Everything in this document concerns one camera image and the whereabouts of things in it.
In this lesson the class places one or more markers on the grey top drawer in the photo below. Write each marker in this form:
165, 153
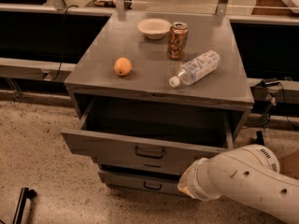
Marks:
148, 136

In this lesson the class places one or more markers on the grey drawer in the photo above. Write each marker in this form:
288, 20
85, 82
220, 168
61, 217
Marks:
136, 182
148, 136

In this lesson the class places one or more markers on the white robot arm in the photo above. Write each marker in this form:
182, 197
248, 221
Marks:
251, 175

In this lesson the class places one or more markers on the grey metal drawer cabinet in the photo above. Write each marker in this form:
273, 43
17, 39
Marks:
225, 89

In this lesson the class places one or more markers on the grey lower drawer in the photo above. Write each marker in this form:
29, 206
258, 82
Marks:
136, 182

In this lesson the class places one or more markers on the orange fruit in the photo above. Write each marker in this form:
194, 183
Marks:
122, 67

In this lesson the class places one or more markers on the clear plastic water bottle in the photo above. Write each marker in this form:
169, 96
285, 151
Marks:
195, 69

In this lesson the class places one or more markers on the brown drink can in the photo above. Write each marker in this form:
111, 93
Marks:
177, 41

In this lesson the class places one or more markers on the white paper bowl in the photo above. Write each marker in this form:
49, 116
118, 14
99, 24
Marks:
154, 29

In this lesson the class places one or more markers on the black bar on floor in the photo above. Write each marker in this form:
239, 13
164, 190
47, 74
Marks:
259, 138

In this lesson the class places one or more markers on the cardboard box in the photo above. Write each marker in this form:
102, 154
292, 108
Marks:
289, 165

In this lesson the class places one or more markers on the black metal stand foot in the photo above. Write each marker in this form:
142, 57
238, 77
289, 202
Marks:
26, 194

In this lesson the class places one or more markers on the wooden table corner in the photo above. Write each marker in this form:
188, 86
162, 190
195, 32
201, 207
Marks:
272, 8

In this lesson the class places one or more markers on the black lower drawer handle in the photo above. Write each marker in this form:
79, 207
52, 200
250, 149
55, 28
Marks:
152, 186

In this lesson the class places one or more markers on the black power adapter with cables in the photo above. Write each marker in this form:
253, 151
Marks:
273, 97

